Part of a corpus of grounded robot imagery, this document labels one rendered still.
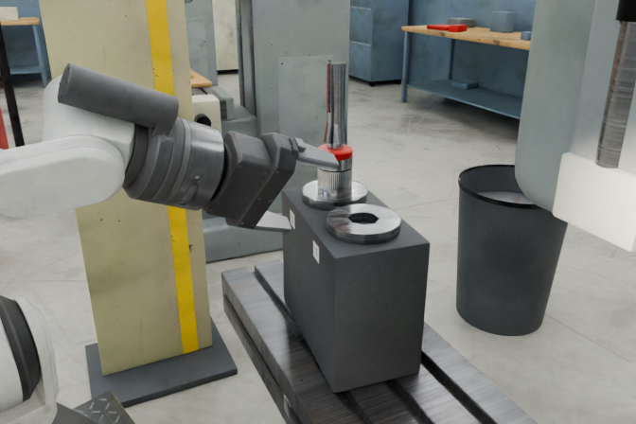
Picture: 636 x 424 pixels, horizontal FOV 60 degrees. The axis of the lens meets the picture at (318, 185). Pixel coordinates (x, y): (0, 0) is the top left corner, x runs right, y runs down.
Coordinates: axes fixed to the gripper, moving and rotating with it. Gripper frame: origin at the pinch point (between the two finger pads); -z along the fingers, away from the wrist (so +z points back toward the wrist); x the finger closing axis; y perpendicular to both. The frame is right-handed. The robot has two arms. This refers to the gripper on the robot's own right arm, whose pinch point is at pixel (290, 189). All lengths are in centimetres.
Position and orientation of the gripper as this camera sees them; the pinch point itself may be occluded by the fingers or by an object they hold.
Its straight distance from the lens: 63.4
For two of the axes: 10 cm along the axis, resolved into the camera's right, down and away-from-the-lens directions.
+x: 5.3, -7.1, -4.7
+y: -3.2, -6.8, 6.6
